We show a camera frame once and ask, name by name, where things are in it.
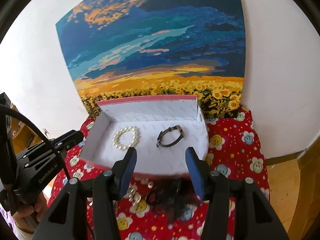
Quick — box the left hand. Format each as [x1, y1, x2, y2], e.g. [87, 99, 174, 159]
[13, 192, 48, 233]

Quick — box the brown strap wristwatch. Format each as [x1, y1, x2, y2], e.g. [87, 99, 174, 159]
[156, 125, 185, 148]

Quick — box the wooden furniture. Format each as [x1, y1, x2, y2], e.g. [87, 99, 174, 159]
[266, 139, 319, 239]

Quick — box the gold pearl earring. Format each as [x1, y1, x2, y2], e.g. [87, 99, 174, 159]
[124, 185, 142, 206]

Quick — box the white pearl bracelet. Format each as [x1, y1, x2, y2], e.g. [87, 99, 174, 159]
[112, 126, 141, 151]

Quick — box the black hair claw with mesh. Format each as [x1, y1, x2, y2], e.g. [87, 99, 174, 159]
[145, 178, 201, 224]

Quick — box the sunflower field painting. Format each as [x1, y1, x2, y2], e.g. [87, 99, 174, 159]
[56, 0, 246, 118]

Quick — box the small silver gold earring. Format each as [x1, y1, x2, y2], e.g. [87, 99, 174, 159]
[147, 181, 154, 189]

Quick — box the pink cardboard box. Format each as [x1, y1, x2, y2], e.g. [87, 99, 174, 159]
[80, 95, 209, 177]

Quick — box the red smiley flower tablecloth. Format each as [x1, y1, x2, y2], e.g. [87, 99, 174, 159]
[47, 104, 271, 240]

